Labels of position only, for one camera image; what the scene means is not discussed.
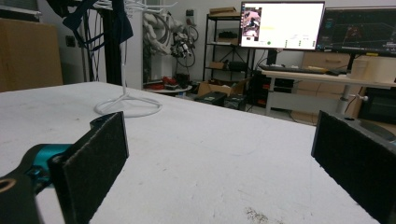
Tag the black frame post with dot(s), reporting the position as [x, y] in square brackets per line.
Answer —
[111, 62]

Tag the open cardboard box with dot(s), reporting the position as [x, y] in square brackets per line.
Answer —
[218, 87]

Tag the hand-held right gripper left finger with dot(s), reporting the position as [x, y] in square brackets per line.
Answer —
[93, 161]

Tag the black keyboard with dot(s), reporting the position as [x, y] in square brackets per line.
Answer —
[289, 69]

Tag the dark computer monitor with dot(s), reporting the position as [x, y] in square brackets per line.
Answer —
[358, 31]

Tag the round white table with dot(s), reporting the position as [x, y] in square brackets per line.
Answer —
[169, 90]

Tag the black metal shelf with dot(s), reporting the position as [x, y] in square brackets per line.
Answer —
[207, 46]

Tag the bright computer monitor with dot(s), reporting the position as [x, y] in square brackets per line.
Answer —
[289, 25]

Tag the light height-adjustable desk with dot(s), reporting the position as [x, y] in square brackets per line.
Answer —
[311, 77]

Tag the brown wooden cabinet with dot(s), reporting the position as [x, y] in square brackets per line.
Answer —
[28, 56]

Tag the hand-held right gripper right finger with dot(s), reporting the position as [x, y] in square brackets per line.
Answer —
[358, 161]

